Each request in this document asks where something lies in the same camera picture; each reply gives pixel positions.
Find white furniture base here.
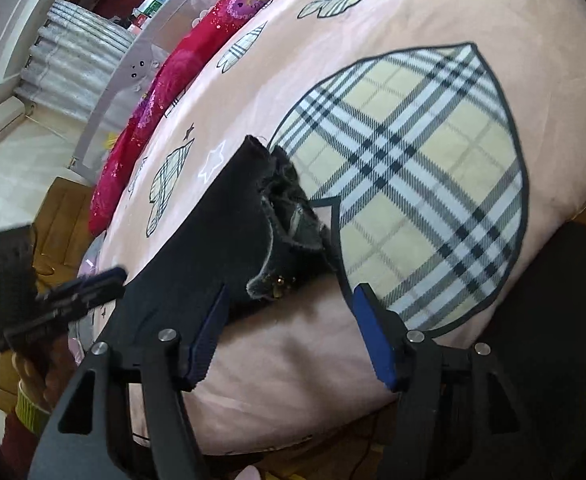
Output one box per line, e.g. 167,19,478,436
0,0,76,157

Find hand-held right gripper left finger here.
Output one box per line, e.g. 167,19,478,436
27,284,232,480

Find person's dark clothed leg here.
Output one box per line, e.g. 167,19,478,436
473,220,586,480

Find red floral quilt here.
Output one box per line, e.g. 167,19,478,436
89,0,308,237

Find person's left hand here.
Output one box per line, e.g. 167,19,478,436
12,332,78,413

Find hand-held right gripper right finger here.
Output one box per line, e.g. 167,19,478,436
352,283,541,480

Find pink plaid-print bed sheet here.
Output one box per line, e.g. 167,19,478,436
80,0,586,461

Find person's left forearm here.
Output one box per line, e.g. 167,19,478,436
0,380,54,468

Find grey corrugated sheet roll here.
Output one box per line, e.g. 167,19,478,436
13,0,134,127

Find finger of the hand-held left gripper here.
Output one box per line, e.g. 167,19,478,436
0,305,81,353
35,266,128,311

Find black pants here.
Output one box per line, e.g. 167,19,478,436
93,135,341,356

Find small green and red boxes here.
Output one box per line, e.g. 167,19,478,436
132,0,163,30

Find grey bed guard rail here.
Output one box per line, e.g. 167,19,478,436
68,0,239,181

